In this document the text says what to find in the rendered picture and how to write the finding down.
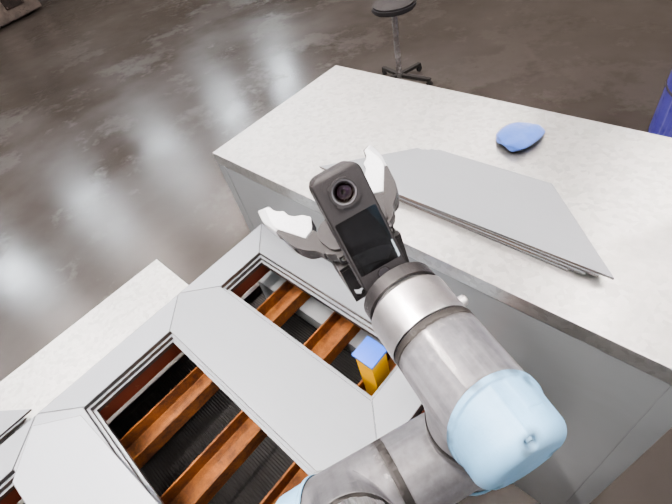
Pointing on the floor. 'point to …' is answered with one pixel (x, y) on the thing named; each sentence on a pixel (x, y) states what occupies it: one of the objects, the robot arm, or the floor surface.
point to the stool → (398, 36)
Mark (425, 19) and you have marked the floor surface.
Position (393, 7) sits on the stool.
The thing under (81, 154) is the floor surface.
